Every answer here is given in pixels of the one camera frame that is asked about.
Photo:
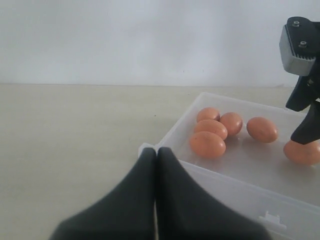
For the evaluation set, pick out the brown egg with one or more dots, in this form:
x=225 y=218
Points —
x=262 y=129
x=212 y=126
x=208 y=113
x=304 y=154
x=207 y=144
x=233 y=123

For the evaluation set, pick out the clear plastic drawer bin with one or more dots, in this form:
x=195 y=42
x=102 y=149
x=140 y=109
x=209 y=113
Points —
x=255 y=179

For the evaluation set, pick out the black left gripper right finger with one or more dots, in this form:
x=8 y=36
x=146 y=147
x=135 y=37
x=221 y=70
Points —
x=185 y=211

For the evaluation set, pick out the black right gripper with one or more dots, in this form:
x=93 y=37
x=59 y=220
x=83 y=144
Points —
x=305 y=92

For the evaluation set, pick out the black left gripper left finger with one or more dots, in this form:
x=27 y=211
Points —
x=126 y=213

